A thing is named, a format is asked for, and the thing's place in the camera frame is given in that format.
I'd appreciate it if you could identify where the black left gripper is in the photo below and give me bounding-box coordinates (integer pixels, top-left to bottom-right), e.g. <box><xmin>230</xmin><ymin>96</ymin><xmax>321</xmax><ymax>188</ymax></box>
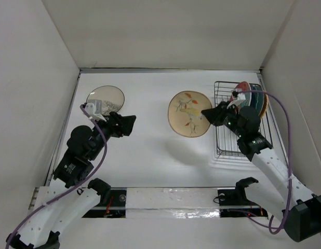
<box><xmin>89</xmin><ymin>110</ymin><xmax>136</xmax><ymax>159</ymax></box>

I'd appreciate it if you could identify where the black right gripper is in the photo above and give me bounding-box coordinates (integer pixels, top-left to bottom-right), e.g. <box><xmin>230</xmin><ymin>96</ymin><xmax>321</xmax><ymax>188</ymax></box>
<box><xmin>201</xmin><ymin>101</ymin><xmax>245</xmax><ymax>139</ymax></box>

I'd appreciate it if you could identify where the cream plate with tree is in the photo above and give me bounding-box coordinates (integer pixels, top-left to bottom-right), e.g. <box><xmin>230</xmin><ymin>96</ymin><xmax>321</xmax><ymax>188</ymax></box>
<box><xmin>87</xmin><ymin>86</ymin><xmax>125</xmax><ymax>116</ymax></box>

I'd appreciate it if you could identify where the beige plate with bird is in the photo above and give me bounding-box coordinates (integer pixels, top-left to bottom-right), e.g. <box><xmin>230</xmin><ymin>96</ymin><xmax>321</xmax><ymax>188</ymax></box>
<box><xmin>168</xmin><ymin>91</ymin><xmax>212</xmax><ymax>138</ymax></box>

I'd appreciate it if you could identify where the light blue flower plate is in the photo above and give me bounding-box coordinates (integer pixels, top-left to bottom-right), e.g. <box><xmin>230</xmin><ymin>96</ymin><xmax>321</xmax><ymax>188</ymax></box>
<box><xmin>251</xmin><ymin>85</ymin><xmax>264</xmax><ymax>118</ymax></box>

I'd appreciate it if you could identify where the orange woven wicker plate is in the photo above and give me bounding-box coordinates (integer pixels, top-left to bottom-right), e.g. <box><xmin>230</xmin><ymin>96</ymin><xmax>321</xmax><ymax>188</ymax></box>
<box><xmin>259</xmin><ymin>91</ymin><xmax>269</xmax><ymax>119</ymax></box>

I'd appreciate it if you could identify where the red patterned plate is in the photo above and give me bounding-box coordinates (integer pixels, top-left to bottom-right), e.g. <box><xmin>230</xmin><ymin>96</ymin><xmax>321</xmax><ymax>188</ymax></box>
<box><xmin>235</xmin><ymin>81</ymin><xmax>251</xmax><ymax>91</ymax></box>

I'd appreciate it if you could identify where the dark teal scalloped plate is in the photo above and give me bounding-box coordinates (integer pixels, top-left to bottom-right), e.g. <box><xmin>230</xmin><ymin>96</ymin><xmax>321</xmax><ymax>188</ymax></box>
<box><xmin>250</xmin><ymin>84</ymin><xmax>263</xmax><ymax>114</ymax></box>

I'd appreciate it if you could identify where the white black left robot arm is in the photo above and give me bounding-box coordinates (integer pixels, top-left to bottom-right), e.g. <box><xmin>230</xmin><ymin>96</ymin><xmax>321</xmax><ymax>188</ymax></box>
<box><xmin>6</xmin><ymin>112</ymin><xmax>136</xmax><ymax>248</ymax></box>

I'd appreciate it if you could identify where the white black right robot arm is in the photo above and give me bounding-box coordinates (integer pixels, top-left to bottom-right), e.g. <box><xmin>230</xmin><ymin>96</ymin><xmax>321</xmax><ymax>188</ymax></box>
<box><xmin>202</xmin><ymin>102</ymin><xmax>321</xmax><ymax>242</ymax></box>

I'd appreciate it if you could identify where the dark wire dish rack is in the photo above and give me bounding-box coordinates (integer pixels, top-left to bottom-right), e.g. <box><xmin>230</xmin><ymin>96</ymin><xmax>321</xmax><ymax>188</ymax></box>
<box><xmin>214</xmin><ymin>81</ymin><xmax>273</xmax><ymax>160</ymax></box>

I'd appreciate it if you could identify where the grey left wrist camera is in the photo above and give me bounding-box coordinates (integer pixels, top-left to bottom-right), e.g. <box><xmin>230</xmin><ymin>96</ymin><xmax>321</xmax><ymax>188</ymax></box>
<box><xmin>84</xmin><ymin>99</ymin><xmax>102</xmax><ymax>116</ymax></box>

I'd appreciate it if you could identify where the metal base rail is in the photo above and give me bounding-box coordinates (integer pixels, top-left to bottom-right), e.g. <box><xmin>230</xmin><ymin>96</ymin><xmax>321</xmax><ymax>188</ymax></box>
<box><xmin>84</xmin><ymin>187</ymin><xmax>268</xmax><ymax>219</ymax></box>

